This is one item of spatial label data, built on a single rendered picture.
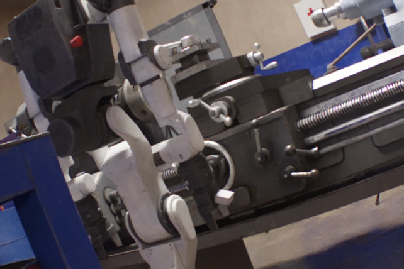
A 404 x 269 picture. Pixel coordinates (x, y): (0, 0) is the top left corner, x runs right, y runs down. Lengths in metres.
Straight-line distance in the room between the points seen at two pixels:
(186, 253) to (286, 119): 0.58
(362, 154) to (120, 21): 1.01
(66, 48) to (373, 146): 1.14
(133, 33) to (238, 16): 4.21
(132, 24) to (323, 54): 3.96
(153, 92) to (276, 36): 4.08
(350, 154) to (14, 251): 3.82
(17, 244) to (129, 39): 3.89
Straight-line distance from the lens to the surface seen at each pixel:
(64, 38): 1.67
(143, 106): 2.65
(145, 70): 1.67
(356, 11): 2.27
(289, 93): 2.15
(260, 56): 2.14
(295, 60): 5.62
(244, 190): 2.13
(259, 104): 2.05
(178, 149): 1.69
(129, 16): 1.69
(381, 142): 2.10
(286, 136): 2.03
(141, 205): 1.83
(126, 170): 1.81
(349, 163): 2.15
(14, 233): 5.36
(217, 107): 2.04
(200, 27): 6.01
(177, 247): 1.85
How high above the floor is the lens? 0.77
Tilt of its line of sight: 1 degrees up
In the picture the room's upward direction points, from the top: 21 degrees counter-clockwise
